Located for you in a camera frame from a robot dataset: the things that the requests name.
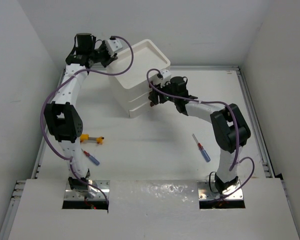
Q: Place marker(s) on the yellow clamp tool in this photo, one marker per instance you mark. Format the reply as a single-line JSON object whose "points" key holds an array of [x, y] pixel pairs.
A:
{"points": [[87, 138]]}

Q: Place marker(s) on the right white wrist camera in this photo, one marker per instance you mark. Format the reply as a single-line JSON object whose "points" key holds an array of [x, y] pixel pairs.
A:
{"points": [[164, 77]]}

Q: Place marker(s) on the red blue screwdriver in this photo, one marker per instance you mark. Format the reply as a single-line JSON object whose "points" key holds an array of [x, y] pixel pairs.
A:
{"points": [[91, 158], [201, 149]]}

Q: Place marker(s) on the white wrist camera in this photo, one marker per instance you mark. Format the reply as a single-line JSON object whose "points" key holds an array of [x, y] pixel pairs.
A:
{"points": [[164, 77], [113, 46]]}

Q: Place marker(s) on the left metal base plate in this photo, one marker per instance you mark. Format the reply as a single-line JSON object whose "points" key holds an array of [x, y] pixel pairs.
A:
{"points": [[91, 193]]}

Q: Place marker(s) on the white pull-out drawer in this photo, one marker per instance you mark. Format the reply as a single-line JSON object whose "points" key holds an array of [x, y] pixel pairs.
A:
{"points": [[137, 93]]}

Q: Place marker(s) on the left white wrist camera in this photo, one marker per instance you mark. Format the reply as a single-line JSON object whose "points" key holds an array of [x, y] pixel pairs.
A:
{"points": [[113, 46]]}

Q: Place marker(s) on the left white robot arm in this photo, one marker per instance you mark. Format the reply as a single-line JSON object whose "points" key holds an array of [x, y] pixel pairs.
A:
{"points": [[60, 114]]}

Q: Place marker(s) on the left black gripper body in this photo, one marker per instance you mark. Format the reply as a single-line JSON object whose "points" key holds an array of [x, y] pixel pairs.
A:
{"points": [[102, 55]]}

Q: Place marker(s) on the metal base plate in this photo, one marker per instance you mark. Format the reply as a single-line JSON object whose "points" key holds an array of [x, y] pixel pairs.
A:
{"points": [[207, 191], [91, 193]]}

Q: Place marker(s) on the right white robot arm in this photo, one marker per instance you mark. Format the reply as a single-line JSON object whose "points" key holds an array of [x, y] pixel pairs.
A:
{"points": [[230, 128]]}

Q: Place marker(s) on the white front cover board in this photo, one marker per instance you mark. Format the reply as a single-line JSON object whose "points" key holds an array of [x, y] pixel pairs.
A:
{"points": [[153, 210]]}

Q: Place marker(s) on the white drawer cabinet box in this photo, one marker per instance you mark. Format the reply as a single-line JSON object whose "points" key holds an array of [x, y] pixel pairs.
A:
{"points": [[146, 56]]}

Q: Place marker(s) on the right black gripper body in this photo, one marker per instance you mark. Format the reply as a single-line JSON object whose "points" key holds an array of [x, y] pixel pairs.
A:
{"points": [[163, 98]]}

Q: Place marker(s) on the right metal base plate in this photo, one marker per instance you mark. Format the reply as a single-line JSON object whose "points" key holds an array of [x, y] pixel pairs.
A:
{"points": [[207, 191]]}

